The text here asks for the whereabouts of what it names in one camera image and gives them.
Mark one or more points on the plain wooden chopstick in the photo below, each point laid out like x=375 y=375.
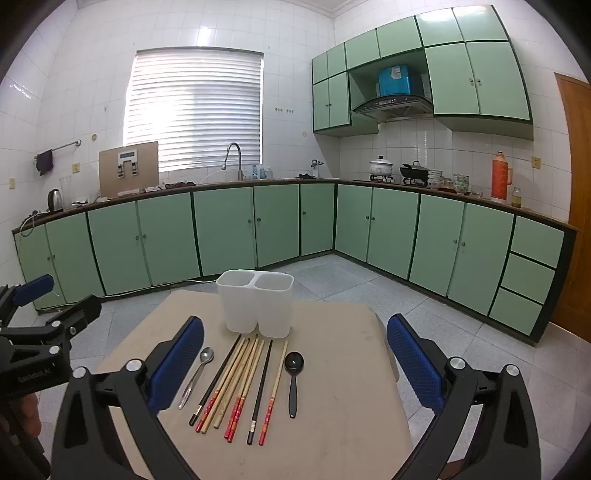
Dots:
x=222 y=415
x=214 y=415

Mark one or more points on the bottles beside sink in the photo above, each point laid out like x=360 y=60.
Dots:
x=263 y=173

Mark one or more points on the green lower kitchen cabinets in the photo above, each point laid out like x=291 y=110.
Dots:
x=221 y=230

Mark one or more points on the white lidded pot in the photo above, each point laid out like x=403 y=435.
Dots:
x=381 y=167

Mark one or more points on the patterned cups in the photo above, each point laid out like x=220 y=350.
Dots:
x=461 y=183

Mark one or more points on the green upper kitchen cabinets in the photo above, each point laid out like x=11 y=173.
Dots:
x=485 y=78

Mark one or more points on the orange thermos flask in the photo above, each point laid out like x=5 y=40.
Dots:
x=499 y=180

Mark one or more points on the stack of bowls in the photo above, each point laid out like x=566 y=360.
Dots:
x=435 y=179

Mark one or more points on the white two-compartment utensil holder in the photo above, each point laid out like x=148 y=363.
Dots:
x=254 y=309

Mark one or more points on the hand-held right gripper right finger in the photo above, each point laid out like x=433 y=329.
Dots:
x=415 y=364

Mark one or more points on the person's left hand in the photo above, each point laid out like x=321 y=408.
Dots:
x=28 y=413

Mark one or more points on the red-ended wooden chopstick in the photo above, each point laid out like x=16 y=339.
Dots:
x=207 y=415
x=238 y=417
x=233 y=415
x=268 y=415

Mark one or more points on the cardboard board with clips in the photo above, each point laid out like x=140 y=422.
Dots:
x=111 y=180

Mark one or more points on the metal towel rail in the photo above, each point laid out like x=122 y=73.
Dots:
x=64 y=146

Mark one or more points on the black lidded wok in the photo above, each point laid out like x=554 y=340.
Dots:
x=414 y=173

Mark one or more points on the white window blind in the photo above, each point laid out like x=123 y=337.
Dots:
x=194 y=110

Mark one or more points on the metal kitchen faucet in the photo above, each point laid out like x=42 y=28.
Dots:
x=239 y=161

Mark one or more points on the black chopstick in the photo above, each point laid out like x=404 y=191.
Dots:
x=260 y=392
x=215 y=379

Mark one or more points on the black plastic spoon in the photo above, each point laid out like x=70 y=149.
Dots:
x=294 y=362

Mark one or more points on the blue box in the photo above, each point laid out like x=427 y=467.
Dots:
x=399 y=82

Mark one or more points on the steel electric kettle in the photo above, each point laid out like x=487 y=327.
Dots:
x=55 y=201

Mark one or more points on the small drinking glass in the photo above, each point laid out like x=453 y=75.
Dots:
x=477 y=191

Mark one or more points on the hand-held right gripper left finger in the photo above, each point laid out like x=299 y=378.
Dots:
x=178 y=364

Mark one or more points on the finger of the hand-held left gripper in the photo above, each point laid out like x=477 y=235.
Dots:
x=33 y=286
x=76 y=314

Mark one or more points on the black range hood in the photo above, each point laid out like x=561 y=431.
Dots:
x=392 y=108

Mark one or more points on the green kitchen cabinets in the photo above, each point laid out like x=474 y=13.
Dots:
x=221 y=230
x=485 y=78

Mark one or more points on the clear plastic jug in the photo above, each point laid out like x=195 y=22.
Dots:
x=66 y=191

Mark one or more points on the glass jar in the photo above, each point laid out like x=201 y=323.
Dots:
x=516 y=198

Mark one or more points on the dark hanging towel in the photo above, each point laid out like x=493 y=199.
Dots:
x=45 y=162

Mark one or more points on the metal spoon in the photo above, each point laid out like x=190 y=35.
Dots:
x=207 y=355

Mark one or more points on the wooden door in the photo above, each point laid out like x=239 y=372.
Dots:
x=579 y=207

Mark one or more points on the dark cloths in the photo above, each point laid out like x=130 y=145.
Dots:
x=175 y=185

